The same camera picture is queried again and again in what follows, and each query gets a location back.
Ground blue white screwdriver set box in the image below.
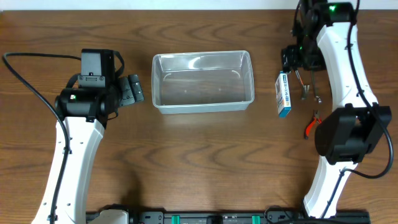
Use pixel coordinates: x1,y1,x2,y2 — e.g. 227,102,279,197
275,71,292,118

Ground clear plastic storage container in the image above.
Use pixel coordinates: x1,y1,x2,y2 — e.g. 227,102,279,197
151,50,254,114

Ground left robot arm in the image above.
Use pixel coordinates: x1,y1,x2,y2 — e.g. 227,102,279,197
33,49,144,223

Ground right black cable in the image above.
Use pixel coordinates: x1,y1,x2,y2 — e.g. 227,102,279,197
320,0,394,218

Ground silver metal wrench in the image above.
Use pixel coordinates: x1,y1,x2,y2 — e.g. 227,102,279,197
310,70,322,104

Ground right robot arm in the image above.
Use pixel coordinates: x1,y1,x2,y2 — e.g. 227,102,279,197
275,0,394,223

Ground black cable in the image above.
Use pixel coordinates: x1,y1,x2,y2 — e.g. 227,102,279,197
320,0,394,218
2,52,82,224

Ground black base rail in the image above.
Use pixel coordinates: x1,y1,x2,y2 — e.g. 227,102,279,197
85,208,371,224

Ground red handled pliers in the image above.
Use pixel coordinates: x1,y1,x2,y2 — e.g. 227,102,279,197
304,110,322,139

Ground small black handled claw hammer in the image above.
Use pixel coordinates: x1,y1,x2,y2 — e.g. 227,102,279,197
294,70,310,100

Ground left black cable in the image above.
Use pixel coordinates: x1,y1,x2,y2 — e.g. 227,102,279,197
2,52,82,224

